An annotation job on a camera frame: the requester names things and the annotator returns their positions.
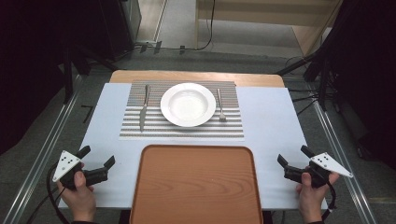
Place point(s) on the white table cover sheet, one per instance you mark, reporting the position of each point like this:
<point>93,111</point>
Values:
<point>267,124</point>

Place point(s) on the striped woven placemat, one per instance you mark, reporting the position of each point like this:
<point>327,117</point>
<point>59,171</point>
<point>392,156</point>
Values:
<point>186,133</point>

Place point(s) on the dark cabinet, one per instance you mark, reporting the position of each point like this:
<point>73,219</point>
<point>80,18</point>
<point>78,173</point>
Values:
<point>121,25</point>

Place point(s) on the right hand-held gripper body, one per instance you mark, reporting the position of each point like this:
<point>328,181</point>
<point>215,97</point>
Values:
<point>327,163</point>

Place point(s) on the white deep plate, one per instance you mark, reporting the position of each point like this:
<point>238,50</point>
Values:
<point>188,105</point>

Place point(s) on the silver fork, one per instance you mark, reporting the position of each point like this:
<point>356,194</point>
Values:
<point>220,102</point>

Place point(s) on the brown wooden tray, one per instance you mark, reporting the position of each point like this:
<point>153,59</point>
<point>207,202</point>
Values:
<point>196,186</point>

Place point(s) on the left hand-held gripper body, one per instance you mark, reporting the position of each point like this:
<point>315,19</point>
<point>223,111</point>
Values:
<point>65,165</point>

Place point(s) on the person's left hand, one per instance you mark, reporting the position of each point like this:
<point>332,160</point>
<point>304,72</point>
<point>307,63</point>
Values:
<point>81,200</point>

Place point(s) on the metal floor rail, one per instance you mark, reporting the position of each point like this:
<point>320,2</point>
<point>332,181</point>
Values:
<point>342,155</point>
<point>46,149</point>

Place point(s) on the black metal stand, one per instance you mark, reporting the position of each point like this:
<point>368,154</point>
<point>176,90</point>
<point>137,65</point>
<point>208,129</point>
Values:
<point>323,87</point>
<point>67,81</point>

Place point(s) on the silver table knife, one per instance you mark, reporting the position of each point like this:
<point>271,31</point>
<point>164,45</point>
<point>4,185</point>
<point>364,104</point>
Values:
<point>144,112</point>

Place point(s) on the light wooden furniture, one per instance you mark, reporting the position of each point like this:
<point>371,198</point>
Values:
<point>258,12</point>

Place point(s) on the person's right hand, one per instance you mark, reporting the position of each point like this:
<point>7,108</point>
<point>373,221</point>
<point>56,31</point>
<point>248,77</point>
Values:
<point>311,200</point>

